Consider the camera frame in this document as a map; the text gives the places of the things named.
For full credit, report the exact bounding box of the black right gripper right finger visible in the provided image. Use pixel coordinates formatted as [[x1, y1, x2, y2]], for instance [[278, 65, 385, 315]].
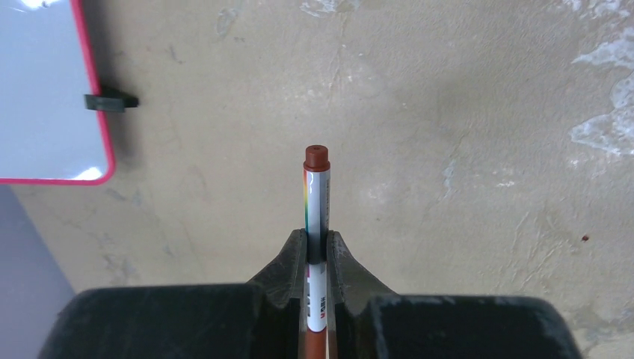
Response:
[[327, 232, 582, 358]]

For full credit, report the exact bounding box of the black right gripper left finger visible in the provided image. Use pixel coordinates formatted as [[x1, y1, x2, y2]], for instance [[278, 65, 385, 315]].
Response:
[[39, 230, 307, 358]]

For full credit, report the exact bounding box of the white whiteboard marker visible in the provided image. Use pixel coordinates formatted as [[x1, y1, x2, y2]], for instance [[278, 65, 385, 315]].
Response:
[[304, 168, 330, 358]]

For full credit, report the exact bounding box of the red marker cap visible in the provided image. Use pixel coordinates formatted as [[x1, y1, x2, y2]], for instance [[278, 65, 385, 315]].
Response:
[[303, 145, 330, 173]]

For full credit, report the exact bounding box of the pink framed whiteboard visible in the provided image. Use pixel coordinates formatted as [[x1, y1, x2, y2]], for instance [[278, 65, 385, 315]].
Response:
[[1, 1, 115, 185]]

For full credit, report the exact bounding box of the black whiteboard clip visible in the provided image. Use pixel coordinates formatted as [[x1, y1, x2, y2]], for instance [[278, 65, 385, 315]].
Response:
[[84, 87, 140, 113]]

